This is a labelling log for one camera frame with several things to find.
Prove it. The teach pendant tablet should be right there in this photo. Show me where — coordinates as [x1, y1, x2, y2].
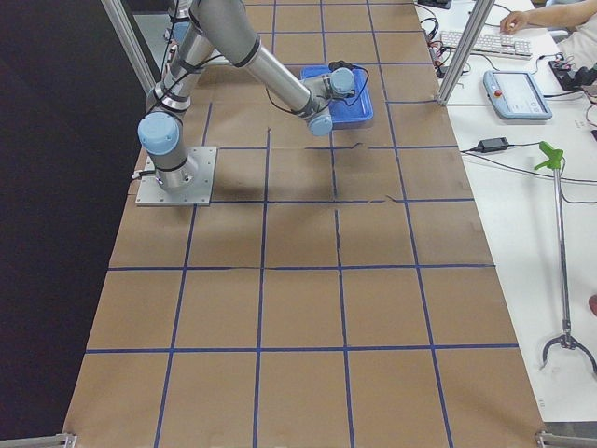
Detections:
[482, 71, 552, 120]

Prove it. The green handled reacher grabber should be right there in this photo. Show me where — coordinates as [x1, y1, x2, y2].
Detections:
[535, 141, 596, 376]

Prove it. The white keyboard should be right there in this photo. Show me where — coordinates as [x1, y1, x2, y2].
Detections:
[439, 31, 533, 60]

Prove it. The blue plastic tray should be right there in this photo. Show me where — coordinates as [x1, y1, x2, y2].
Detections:
[329, 68, 374, 131]

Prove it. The aluminium frame post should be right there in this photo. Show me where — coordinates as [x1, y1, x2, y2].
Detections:
[101, 0, 161, 111]
[437, 0, 494, 105]

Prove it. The person forearm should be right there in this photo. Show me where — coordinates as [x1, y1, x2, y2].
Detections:
[528, 0, 596, 27]

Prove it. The black power adapter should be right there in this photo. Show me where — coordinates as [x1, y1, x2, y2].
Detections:
[478, 137, 509, 153]

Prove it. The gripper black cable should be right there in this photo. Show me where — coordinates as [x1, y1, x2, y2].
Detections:
[327, 59, 370, 111]

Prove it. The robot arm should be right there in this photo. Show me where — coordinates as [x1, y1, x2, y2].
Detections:
[137, 1, 356, 193]

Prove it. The person hand on keyboard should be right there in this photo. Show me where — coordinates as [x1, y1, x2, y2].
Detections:
[499, 11, 529, 35]

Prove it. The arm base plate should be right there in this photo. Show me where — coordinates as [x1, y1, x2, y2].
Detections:
[135, 147, 217, 206]

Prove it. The brown paper table cover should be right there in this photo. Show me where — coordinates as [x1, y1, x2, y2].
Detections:
[64, 1, 541, 447]

